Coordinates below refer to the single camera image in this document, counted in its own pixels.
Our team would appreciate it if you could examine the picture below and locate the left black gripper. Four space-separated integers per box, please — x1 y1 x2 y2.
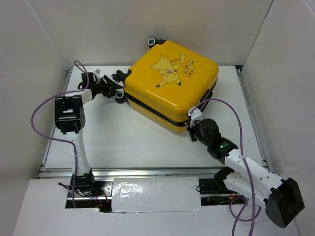
93 75 123 99

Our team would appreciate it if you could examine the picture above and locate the yellow suitcase with grey lining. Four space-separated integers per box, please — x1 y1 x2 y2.
111 38 219 133

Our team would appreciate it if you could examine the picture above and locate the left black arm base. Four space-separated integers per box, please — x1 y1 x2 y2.
58 180 113 213

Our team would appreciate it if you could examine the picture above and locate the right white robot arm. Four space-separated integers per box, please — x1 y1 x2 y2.
187 118 305 228

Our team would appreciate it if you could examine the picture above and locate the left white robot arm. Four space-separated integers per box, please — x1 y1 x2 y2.
55 72 124 196

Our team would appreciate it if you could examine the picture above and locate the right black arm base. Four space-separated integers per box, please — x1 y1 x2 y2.
195 167 245 206

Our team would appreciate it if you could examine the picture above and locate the white foil cover sheet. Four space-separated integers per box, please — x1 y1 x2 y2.
111 177 202 213

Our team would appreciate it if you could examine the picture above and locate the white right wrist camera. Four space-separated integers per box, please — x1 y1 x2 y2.
187 107 202 122

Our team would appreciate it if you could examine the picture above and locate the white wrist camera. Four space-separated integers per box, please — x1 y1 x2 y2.
94 69 101 80
187 107 202 122

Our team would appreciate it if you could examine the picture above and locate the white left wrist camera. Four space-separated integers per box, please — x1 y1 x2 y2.
94 69 101 80

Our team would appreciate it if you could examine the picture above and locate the aluminium front rail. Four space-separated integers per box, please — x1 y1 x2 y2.
38 166 222 178

